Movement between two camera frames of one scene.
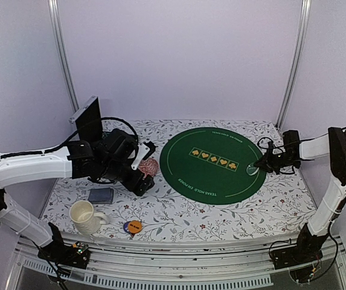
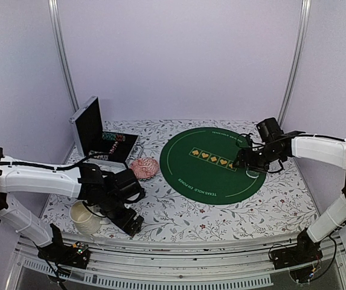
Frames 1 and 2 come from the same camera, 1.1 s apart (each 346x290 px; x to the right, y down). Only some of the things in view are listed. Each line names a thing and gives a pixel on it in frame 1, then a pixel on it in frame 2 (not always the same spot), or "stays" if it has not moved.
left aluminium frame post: [52, 6] stays
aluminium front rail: [209, 264] stays
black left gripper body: [113, 171] -> [110, 209]
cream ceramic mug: [86, 221] stays
